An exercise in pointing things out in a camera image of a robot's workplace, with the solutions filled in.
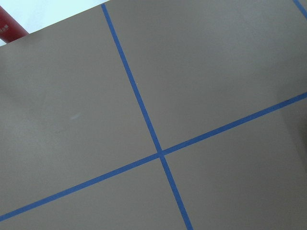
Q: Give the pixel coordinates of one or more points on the red cylinder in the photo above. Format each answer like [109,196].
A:
[10,29]

